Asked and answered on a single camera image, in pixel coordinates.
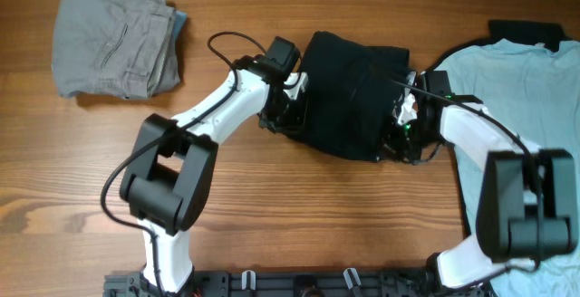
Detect black shorts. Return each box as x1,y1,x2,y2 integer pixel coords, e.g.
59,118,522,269
288,31,413,162

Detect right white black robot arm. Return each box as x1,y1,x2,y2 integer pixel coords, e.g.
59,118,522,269
397,72,579,296

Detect folded light blue garment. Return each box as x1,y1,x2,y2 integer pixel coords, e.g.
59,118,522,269
90,0,189,43

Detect black garment under pile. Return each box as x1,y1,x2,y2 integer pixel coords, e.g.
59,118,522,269
426,19,571,72

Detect folded grey trousers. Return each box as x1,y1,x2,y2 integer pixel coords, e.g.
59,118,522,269
52,0,180,100

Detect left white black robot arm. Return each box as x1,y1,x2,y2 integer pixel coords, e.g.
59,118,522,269
103,37,308,296

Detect light blue t-shirt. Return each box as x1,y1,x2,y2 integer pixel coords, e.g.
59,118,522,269
435,39,579,296

